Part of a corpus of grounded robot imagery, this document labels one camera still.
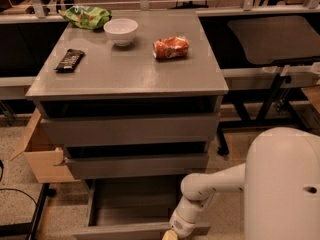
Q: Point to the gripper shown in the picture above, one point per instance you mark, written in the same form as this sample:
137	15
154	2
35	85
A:
182	223

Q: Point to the grey bottom drawer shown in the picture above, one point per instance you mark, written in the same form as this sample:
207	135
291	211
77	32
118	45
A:
136	208

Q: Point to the grey drawer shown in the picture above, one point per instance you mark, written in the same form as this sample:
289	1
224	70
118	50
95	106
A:
130	121
97	162
136	208

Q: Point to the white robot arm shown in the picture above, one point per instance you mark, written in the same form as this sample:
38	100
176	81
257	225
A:
281	184

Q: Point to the grey middle drawer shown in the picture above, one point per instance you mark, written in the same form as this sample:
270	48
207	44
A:
97	162

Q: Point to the grey top drawer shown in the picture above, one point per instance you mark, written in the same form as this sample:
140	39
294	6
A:
130	121

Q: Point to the grey drawer cabinet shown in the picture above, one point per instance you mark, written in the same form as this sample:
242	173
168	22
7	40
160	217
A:
110	72

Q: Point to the cardboard box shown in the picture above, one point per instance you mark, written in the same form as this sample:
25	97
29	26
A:
44	158

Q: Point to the crushed orange soda can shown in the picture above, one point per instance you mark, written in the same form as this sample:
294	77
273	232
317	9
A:
170	47

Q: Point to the dark chocolate bar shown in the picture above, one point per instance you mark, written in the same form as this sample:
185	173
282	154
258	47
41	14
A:
70	61

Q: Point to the white bowl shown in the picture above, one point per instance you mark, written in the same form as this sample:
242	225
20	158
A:
121	31

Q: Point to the green chip bag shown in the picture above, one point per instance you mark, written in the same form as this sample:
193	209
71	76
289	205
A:
86	17

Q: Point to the black metal table frame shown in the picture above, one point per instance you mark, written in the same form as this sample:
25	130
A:
263	100

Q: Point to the black frame left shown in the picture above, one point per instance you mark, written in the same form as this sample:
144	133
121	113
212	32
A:
29	229

